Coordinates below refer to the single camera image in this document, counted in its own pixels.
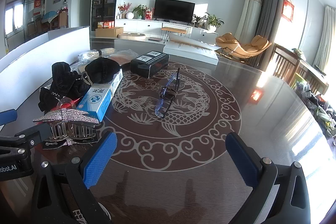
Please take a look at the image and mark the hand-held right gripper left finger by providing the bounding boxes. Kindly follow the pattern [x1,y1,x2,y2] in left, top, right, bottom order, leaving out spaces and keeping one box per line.
[31,131,118,224]

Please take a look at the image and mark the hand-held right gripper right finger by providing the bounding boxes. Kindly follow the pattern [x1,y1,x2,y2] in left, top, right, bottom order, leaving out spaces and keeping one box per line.
[225,132,311,224]

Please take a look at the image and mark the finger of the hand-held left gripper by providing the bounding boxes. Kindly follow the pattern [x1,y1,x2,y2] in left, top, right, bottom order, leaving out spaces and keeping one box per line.
[0,124,51,152]
[0,109,18,127]

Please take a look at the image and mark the blue white ointment box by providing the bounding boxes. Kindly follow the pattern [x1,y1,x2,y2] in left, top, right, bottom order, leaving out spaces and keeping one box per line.
[76,69,124,122]

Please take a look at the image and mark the phone case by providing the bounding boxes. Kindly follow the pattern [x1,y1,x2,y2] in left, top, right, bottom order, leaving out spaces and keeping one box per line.
[108,49,139,66]

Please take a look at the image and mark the rhinestone hair claw clip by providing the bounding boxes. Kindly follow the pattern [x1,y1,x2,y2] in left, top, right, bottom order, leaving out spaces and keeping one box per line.
[33,108,101,148]

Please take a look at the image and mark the black fabric bottle cover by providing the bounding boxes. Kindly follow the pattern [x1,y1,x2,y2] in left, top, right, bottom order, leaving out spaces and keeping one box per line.
[38,62,79,112]

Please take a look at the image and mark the white partition board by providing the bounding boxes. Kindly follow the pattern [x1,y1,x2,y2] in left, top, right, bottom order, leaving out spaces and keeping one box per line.
[0,26,91,98]

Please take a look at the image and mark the black velvet pouch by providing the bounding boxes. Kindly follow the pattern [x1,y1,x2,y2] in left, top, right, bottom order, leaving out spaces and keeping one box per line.
[67,57,122,98]

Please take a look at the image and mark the black box with white label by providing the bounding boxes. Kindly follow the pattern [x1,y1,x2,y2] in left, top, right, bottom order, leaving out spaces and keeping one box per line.
[130,51,170,78]

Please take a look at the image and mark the brown wooden chair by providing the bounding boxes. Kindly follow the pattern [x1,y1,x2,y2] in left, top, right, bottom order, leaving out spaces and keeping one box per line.
[272,43,300,83]

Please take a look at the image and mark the dining table with chairs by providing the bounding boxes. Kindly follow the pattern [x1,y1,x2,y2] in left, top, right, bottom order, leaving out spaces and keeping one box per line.
[26,10,69,38]

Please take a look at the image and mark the wooden sideboard with clutter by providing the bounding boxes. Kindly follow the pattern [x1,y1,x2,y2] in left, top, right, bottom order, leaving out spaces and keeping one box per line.
[294,48,336,140]

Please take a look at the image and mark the tan lounge chair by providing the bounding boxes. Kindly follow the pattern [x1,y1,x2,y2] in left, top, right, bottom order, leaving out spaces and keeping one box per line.
[215,32,272,62]

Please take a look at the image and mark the large white open box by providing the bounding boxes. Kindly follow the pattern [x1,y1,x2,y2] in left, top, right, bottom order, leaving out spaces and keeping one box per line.
[163,34,223,65]

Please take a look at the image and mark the brown cardboard box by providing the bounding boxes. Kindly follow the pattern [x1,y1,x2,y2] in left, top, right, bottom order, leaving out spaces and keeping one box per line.
[95,27,124,38]

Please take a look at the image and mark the round wooden board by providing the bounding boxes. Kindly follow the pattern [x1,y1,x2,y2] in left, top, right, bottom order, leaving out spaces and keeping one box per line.
[118,32,146,40]

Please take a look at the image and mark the white television cabinet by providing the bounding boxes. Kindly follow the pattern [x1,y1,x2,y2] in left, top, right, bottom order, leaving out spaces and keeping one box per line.
[115,19,219,43]

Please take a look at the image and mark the green plant in white pot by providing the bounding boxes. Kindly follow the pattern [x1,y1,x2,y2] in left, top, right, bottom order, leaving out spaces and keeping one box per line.
[205,13,225,32]

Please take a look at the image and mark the white covered standing air conditioner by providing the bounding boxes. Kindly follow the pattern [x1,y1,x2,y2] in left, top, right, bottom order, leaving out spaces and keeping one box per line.
[234,0,264,38]

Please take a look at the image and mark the small green potted plant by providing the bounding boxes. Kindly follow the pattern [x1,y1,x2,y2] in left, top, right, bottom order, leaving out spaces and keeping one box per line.
[192,15,205,28]

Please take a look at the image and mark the wooden bench stool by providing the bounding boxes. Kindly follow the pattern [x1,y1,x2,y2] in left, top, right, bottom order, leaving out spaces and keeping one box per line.
[161,27,189,43]

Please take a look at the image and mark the white curtain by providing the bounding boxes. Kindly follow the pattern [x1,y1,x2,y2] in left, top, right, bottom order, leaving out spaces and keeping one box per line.
[314,6,336,72]

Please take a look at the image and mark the red flowers in vase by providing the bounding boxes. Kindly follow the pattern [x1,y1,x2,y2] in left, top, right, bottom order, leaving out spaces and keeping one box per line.
[118,2,132,19]

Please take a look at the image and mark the grey curtain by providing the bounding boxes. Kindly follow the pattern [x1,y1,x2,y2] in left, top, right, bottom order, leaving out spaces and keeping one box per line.
[256,0,281,42]

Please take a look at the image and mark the black television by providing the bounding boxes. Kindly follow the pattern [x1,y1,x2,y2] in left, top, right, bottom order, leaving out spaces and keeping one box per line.
[153,0,196,24]

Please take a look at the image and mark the blue frame glasses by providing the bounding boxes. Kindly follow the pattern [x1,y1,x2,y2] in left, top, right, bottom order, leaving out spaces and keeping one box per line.
[155,68,182,119]

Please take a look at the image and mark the red wall hanging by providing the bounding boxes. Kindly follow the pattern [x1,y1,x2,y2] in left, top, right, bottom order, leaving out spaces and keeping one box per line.
[282,0,294,22]

